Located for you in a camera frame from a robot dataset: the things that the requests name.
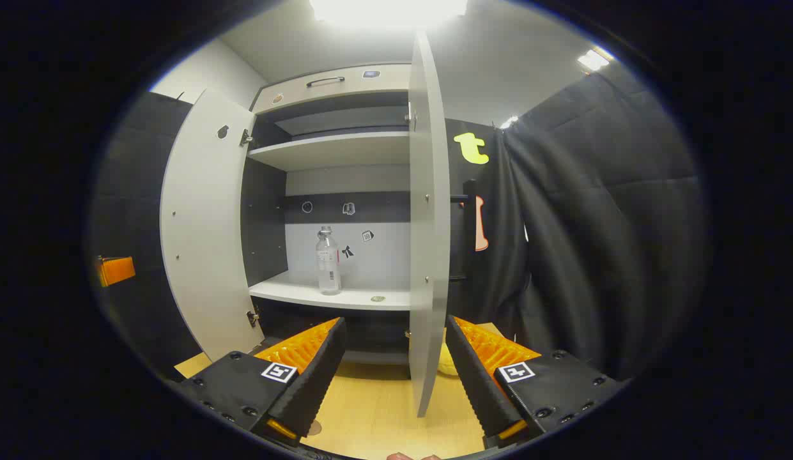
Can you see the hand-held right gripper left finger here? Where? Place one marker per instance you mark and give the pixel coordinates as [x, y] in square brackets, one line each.
[319, 377]

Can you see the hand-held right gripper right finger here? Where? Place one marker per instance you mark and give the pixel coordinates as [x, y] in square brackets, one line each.
[476, 383]

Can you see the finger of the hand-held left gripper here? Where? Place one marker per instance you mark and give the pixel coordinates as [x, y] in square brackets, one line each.
[117, 270]

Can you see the white cabinet door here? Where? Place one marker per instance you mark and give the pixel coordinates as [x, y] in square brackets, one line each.
[428, 223]
[204, 223]

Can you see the clear plastic bottle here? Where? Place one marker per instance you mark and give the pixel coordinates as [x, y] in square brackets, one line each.
[328, 268]

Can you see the white and grey cabinet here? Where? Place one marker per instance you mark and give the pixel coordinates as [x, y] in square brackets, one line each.
[345, 179]

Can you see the white cabinet shelf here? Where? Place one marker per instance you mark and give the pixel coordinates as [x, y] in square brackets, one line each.
[332, 150]
[294, 291]

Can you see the white cabinet drawer front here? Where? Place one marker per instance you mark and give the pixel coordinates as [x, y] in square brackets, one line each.
[370, 88]

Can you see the yellow object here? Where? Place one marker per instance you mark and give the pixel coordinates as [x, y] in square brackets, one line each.
[446, 364]

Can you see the small ceiling light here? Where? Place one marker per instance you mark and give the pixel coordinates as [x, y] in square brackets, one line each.
[593, 59]

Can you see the long ceiling light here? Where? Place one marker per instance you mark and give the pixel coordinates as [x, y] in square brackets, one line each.
[390, 9]

